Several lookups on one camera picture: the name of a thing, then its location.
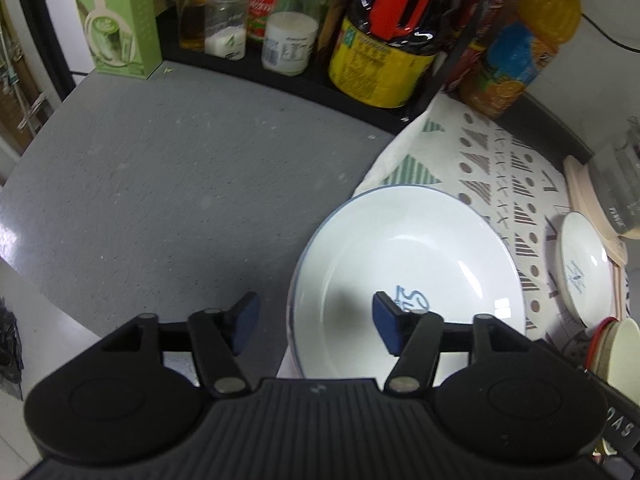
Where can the dark sauce bottle yellow label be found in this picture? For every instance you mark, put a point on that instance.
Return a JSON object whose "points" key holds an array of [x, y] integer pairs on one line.
{"points": [[370, 70]]}

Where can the cooking oil bottle white cap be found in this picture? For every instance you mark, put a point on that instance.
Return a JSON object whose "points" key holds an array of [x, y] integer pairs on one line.
{"points": [[192, 15]]}

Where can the black metal kitchen rack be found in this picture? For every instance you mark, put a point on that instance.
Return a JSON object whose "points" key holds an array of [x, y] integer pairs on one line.
{"points": [[300, 91]]}

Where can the red drink can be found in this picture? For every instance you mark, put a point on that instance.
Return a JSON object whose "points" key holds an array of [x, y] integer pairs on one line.
{"points": [[470, 62]]}

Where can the red label condiment bottle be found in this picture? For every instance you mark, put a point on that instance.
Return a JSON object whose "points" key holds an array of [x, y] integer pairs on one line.
{"points": [[262, 7]]}

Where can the deep white plate blue print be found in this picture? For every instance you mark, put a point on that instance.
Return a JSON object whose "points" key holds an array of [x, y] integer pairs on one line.
{"points": [[400, 250]]}

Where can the white powder jar white cap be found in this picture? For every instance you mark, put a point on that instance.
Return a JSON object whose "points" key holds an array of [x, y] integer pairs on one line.
{"points": [[292, 35]]}

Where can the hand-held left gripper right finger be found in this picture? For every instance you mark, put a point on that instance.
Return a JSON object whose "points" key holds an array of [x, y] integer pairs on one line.
{"points": [[387, 322]]}

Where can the small clear shaker jar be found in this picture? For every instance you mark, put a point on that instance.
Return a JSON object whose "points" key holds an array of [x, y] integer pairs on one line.
{"points": [[226, 25]]}

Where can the orange juice bottle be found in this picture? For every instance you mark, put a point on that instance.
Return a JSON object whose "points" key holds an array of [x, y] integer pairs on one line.
{"points": [[520, 55]]}

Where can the red and black bowl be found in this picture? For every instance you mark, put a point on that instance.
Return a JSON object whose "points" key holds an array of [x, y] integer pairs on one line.
{"points": [[594, 342]]}

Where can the glass measuring jug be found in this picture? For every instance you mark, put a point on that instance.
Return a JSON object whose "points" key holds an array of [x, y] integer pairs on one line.
{"points": [[620, 180]]}

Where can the patterned fringed table mat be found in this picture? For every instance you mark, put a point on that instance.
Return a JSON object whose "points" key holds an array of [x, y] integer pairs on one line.
{"points": [[480, 160]]}

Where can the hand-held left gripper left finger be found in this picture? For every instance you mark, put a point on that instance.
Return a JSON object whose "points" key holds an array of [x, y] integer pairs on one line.
{"points": [[245, 322]]}

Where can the small white plate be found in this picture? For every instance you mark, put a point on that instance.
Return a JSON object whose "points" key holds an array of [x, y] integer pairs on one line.
{"points": [[585, 245]]}

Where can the green carton box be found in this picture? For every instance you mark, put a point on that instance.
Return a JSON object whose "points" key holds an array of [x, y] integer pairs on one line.
{"points": [[120, 20]]}

